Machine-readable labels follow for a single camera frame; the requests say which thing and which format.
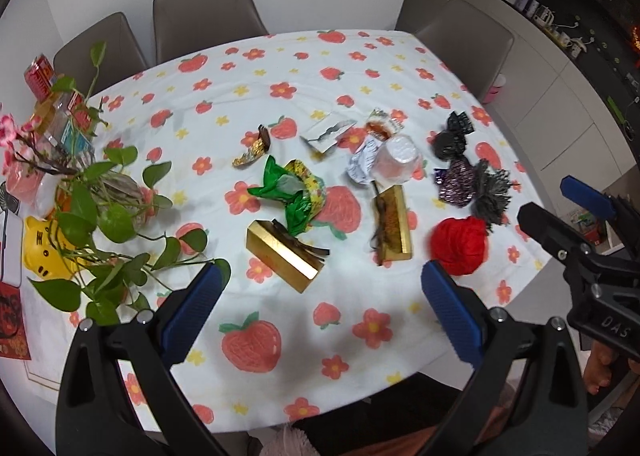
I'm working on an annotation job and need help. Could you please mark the strawberry flower tablecloth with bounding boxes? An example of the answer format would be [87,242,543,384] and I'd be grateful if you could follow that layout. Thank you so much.
[22,31,548,432]

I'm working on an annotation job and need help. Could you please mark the gold brown candy wrapper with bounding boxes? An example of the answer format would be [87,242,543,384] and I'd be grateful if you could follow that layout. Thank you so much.
[232,125,271,168]

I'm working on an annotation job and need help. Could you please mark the grey chair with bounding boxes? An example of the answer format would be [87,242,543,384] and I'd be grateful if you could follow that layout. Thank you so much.
[152,0,268,64]
[416,0,514,101]
[53,12,148,94]

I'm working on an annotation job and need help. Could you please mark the red crumpled paper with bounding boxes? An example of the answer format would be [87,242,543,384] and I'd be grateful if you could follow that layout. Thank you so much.
[428,216,488,276]

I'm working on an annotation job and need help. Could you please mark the clear plastic cup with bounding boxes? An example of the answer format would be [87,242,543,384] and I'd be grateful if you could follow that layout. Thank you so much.
[372,135,422,185]

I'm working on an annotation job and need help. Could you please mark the grey chair middle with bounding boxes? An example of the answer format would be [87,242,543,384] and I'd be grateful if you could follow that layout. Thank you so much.
[152,0,268,64]

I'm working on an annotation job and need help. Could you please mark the grey chair far left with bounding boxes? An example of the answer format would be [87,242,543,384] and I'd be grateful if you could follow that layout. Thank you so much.
[53,12,148,94]

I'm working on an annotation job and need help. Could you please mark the grey chair right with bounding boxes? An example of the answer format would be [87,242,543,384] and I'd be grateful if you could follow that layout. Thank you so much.
[416,0,514,101]

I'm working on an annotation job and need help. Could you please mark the yellow bear figure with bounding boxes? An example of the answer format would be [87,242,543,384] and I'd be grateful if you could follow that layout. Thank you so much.
[23,216,78,280]

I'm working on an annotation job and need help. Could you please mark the pink artificial flowers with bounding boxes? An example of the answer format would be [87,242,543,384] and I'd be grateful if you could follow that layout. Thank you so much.
[1,114,61,177]

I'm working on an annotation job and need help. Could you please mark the white cabinet counter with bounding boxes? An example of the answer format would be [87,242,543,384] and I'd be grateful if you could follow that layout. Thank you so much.
[397,0,639,217]

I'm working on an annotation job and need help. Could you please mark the person right hand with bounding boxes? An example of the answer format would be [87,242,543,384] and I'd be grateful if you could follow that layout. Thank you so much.
[582,341,616,395]

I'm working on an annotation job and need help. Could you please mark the silver torn wrapper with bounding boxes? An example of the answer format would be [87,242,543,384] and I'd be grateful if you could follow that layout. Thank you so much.
[300,116,356,154]

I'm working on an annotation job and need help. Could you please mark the purple patterned wrapper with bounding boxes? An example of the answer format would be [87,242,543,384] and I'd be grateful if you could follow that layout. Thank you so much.
[434,157,475,208]

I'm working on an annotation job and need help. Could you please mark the gold box left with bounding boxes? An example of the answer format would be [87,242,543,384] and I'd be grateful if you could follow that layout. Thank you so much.
[246,220,330,294]

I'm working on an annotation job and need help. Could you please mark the silver foil lid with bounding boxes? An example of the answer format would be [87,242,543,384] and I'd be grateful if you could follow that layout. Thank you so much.
[346,135,383,185]

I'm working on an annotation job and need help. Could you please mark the clear plastic snack box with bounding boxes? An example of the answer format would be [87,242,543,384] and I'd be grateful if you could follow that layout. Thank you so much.
[35,92,94,161]

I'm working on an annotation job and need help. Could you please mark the gold box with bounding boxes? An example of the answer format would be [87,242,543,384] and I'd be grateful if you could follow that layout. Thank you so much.
[246,220,330,294]
[372,183,413,265]

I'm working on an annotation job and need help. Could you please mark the red envelope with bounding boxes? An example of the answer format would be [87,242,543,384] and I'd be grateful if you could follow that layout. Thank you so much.
[0,282,30,360]

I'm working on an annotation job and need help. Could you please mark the red snack box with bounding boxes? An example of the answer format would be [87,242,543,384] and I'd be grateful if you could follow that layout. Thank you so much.
[24,54,55,102]

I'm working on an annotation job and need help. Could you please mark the green pothos plant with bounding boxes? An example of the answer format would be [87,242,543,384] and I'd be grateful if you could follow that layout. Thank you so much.
[28,39,232,329]

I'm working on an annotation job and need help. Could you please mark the green yellow foil wrapper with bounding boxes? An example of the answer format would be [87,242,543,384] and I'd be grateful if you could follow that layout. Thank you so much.
[247,155,326,236]

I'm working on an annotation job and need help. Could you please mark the black crumpled wrapper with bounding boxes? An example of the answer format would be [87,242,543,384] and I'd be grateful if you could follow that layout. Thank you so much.
[432,112,474,161]

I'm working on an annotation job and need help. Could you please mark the brown snack wrapper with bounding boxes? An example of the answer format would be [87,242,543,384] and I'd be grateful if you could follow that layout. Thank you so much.
[364,109,404,141]

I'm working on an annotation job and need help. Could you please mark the pink stool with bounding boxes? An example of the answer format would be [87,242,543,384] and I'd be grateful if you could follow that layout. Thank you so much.
[483,73,506,104]

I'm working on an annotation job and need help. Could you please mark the gold box right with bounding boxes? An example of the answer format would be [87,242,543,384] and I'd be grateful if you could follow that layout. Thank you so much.
[372,183,413,265]

